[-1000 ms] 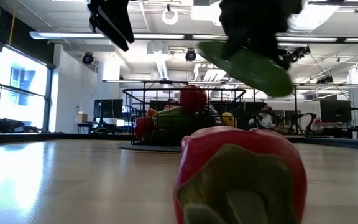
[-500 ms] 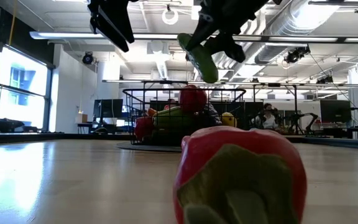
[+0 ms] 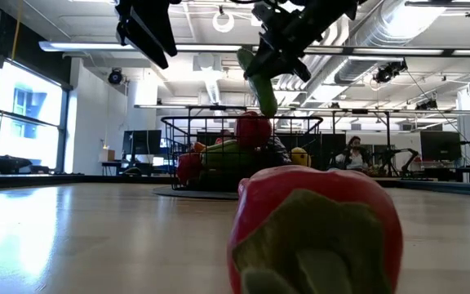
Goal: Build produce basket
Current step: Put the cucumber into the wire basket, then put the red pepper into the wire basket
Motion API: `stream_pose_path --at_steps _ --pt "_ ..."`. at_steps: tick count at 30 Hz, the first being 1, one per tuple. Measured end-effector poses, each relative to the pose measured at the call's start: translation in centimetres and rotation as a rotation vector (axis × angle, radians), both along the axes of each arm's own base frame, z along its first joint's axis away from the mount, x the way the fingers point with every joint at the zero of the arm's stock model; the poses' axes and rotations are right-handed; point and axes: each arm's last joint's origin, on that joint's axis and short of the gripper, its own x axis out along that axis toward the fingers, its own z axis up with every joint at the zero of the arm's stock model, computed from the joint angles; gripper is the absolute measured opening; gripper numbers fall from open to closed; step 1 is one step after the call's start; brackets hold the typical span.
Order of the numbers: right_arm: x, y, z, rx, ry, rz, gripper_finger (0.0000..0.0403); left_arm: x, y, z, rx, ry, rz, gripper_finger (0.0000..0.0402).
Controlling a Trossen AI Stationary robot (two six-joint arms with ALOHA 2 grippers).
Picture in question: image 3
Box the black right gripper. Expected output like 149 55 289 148
243 0 334 82

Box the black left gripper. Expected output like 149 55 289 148
114 0 178 69

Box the green cucumber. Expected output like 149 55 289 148
237 47 279 118

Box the red bell pepper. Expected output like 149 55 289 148
234 110 273 149

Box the purple eggplant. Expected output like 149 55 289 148
265 136 293 167

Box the orange-red chili pepper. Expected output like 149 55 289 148
214 129 235 145

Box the green bell pepper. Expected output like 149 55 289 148
200 139 256 171

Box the red round fruit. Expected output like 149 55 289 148
176 152 203 185

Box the long ceiling light strip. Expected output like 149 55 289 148
304 47 470 58
38 40 256 53

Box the black hanging spotlight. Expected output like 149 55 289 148
107 67 124 86

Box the round white ceiling lamp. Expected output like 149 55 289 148
212 10 236 33

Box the black computer monitor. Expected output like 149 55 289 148
122 129 162 156
419 130 463 163

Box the person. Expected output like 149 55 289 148
332 136 370 172

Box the red long pepper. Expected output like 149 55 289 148
226 165 404 294

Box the large bright window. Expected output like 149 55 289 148
0 60 67 163

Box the grey round mat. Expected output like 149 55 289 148
151 185 240 201

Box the black bag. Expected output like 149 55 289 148
0 154 51 175

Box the black wire basket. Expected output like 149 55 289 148
160 115 324 192

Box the black ceiling camera cluster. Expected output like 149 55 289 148
372 59 409 85

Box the black gantry frame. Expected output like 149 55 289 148
332 109 392 164

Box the black table frame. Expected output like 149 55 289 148
0 173 470 197

